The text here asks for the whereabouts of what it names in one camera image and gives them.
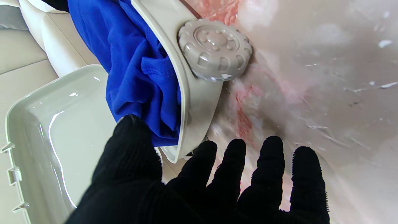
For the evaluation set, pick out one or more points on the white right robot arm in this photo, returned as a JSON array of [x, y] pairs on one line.
[[53, 40]]

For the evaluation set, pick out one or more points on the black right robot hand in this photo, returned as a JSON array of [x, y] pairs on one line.
[[57, 4]]

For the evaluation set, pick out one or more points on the blue shirt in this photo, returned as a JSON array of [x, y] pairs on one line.
[[133, 68]]

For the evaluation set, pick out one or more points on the beige sectional sofa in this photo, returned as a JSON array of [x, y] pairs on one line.
[[21, 49]]

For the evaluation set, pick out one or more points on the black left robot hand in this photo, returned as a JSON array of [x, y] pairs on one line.
[[155, 199]]

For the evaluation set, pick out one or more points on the beige hard suitcase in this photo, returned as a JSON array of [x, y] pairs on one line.
[[46, 130]]

